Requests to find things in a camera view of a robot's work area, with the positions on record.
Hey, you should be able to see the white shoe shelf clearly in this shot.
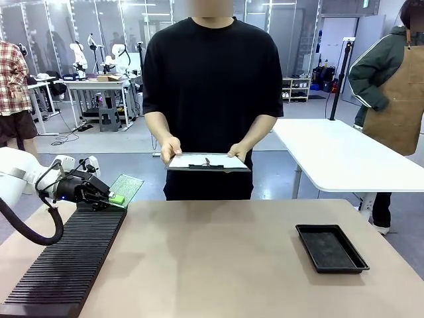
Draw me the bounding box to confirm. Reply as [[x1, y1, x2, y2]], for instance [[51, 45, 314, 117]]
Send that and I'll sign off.
[[281, 77, 312, 103]]

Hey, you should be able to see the black plastic tray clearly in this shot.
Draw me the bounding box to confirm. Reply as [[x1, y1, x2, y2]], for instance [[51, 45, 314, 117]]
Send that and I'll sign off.
[[295, 224, 370, 274]]

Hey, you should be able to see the person's right forearm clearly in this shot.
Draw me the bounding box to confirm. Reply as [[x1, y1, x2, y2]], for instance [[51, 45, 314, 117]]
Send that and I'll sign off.
[[145, 111, 176, 144]]

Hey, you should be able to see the person in brown apron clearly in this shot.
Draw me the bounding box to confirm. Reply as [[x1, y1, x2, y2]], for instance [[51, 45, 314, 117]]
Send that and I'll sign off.
[[348, 0, 424, 235]]

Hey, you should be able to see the person's left forearm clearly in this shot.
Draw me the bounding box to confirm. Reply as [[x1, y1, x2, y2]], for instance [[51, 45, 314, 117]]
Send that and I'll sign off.
[[238, 114, 277, 152]]

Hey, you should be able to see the black clipboard with paper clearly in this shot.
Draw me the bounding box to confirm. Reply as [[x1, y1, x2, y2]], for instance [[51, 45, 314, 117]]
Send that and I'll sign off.
[[165, 152, 252, 174]]

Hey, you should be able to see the person in plaid shirt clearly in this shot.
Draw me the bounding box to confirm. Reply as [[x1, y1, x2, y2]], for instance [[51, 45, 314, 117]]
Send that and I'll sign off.
[[0, 38, 40, 156]]

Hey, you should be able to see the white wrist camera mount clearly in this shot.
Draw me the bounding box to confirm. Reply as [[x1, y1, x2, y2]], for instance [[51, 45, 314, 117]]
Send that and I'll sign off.
[[52, 154, 100, 182]]

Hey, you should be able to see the white workbench with robots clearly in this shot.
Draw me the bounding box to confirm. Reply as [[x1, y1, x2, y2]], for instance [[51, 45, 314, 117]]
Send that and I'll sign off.
[[62, 74, 144, 131]]

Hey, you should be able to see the grey step stool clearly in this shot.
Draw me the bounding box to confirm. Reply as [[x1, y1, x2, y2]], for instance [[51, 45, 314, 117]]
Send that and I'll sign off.
[[98, 106, 121, 133]]

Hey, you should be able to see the green perforated PCB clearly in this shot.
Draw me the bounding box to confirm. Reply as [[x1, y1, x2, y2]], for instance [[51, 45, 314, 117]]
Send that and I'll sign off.
[[106, 173, 145, 209]]

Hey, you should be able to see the white desk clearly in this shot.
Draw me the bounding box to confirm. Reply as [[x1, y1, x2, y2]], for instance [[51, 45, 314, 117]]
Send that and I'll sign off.
[[270, 118, 424, 222]]

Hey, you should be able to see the black slotted PCB rack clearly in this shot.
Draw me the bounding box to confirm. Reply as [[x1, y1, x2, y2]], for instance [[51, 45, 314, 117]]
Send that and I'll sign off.
[[0, 200, 128, 316]]

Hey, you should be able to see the person's left hand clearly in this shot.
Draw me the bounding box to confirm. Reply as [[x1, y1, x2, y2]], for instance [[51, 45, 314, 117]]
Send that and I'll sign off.
[[227, 142, 249, 162]]

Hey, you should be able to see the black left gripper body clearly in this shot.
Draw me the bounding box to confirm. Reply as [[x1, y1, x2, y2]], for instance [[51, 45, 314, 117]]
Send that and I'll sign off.
[[54, 169, 110, 203]]

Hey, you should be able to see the black corrugated cable conduit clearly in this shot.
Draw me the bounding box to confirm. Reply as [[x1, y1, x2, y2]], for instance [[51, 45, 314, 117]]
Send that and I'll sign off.
[[0, 197, 64, 246]]

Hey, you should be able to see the black camera pole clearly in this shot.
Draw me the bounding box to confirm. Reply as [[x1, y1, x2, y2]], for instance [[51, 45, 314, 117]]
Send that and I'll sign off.
[[329, 38, 354, 121]]

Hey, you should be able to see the person in black t-shirt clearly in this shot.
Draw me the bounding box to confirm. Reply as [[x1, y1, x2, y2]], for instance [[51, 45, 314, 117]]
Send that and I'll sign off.
[[142, 0, 285, 201]]

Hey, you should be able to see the person's right hand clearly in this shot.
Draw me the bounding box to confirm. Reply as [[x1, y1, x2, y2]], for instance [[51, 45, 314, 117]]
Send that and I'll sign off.
[[160, 136, 183, 165]]

